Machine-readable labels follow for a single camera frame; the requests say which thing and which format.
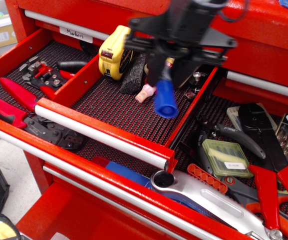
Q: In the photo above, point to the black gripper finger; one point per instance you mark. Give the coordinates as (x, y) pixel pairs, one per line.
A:
(182, 69)
(155, 63)

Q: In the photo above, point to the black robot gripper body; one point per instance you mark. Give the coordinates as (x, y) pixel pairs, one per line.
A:
(182, 30)

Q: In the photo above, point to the blue capped white marker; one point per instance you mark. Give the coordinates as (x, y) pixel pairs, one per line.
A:
(164, 100)

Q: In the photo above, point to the red upper open drawer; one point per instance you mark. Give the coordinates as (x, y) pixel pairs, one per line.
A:
(116, 125)

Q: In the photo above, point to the red open drawer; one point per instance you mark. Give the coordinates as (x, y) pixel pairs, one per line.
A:
(116, 125)
(222, 98)

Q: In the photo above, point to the red lower open drawer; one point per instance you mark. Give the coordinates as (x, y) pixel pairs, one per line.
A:
(222, 98)

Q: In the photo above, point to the small silver knob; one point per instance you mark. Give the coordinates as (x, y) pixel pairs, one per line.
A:
(197, 76)

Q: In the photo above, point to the dark grey foam block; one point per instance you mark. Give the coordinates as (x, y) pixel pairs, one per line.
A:
(132, 79)

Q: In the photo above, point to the white glue bottle red cap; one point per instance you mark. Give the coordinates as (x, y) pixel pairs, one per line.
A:
(147, 90)

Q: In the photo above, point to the yellow tape measure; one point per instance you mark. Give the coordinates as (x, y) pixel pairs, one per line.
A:
(113, 58)

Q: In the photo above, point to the clear plastic bit case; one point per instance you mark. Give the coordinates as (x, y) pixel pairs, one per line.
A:
(232, 113)

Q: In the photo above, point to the white markers label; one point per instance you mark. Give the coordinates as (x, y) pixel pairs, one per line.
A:
(76, 35)

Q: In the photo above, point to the red tool chest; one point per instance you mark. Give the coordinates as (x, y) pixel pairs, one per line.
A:
(262, 52)

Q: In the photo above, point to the green transparent bit case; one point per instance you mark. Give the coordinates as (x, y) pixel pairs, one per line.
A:
(226, 158)

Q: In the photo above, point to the red bit holder strip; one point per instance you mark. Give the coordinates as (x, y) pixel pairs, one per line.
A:
(202, 175)

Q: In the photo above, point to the silver metal hand tool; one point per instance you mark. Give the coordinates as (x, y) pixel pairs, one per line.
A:
(180, 184)

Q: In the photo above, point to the grey handled pliers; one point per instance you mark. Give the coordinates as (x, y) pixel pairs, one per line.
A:
(220, 132)

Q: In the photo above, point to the black tool handle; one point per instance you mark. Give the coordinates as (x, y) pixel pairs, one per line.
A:
(71, 66)

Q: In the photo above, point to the black crimper red handles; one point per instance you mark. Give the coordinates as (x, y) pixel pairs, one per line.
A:
(256, 124)

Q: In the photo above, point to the red handled wire stripper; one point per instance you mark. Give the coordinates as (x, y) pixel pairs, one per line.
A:
(38, 75)

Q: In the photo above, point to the red handled crimping tool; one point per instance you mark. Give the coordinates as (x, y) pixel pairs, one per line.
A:
(43, 128)

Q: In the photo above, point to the orange handled cutters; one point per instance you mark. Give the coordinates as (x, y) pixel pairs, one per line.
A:
(254, 207)

